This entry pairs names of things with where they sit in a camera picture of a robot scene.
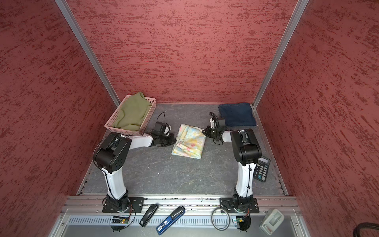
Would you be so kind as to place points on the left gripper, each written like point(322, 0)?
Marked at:
point(172, 140)

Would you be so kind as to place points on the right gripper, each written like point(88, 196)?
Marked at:
point(207, 132)

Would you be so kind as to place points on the pastel floral skirt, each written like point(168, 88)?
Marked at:
point(190, 142)

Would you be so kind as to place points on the blue denim skirt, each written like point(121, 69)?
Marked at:
point(239, 114)

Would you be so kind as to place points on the olive green garment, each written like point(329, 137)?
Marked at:
point(132, 112)

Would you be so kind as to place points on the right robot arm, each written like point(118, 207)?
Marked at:
point(247, 152)

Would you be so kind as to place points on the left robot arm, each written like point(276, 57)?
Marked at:
point(109, 157)

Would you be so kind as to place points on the pink plastic basket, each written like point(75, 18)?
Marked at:
point(112, 119)

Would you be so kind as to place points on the black calculator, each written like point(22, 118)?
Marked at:
point(261, 169)

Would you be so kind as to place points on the blue black handheld device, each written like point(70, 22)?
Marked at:
point(170, 220)

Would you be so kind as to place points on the left circuit board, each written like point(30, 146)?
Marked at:
point(119, 223)

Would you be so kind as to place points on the circuit board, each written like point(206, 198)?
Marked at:
point(119, 223)
point(242, 223)

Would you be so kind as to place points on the right circuit board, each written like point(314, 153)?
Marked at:
point(242, 223)

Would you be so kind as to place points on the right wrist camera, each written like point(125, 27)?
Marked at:
point(217, 122)

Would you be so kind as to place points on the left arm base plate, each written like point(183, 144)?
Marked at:
point(123, 206)

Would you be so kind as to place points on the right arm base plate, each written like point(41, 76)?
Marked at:
point(241, 205)

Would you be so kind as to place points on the aluminium front rail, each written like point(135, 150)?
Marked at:
point(87, 209)

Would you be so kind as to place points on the right aluminium corner post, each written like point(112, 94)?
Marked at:
point(290, 28)

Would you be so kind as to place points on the aluminium corner post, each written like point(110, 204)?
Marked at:
point(76, 29)
point(290, 28)

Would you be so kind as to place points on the left aluminium corner post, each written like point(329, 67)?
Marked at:
point(76, 29)

